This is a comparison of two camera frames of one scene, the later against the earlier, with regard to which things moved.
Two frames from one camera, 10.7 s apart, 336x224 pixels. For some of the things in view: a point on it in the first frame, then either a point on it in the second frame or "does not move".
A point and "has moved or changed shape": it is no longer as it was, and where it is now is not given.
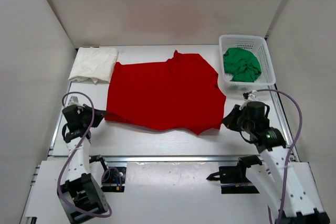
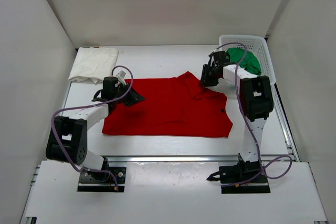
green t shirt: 242,64 does not move
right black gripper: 237,119 -> 208,74
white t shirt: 94,64 does not move
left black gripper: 87,114 -> 128,94
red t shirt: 181,93 has moved or changed shape
